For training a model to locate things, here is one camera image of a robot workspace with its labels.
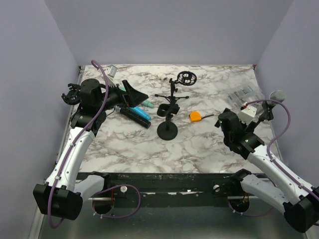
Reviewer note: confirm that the black mounting rail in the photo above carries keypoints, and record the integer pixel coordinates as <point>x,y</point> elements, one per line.
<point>162,190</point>

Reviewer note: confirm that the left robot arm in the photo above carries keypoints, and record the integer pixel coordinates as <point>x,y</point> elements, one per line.
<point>61,195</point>

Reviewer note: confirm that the grey microphone silver grille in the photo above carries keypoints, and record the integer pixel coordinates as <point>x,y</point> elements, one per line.
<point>275,97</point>

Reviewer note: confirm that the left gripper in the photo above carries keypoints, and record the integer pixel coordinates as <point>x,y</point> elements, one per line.
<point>133,97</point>

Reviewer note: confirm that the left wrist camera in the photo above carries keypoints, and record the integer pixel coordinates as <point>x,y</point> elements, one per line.
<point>110,71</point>

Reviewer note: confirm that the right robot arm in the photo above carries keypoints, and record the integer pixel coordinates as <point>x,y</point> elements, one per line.
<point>291,195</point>

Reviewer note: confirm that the black round-base shock-mount stand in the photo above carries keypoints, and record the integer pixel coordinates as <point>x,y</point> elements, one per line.
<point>72,97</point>

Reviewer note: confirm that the clear plastic screw box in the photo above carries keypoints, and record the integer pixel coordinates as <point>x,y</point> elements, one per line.
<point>237,96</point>

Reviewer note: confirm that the black round-base stand front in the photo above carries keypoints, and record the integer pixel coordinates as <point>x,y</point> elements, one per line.
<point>266,115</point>

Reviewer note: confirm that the mint green microphone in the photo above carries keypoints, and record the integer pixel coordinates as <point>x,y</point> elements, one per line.
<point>145,103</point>

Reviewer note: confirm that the orange tape measure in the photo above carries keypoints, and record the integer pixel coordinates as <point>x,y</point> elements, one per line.
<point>196,116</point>

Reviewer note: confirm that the white pipe elbow fitting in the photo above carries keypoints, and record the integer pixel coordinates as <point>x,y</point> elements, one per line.
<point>162,77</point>

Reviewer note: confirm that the blue microphone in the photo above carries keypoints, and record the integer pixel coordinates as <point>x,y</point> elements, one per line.
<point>141,113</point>

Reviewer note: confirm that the black microphone silver grille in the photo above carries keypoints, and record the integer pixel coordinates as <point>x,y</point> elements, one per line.
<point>135,117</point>

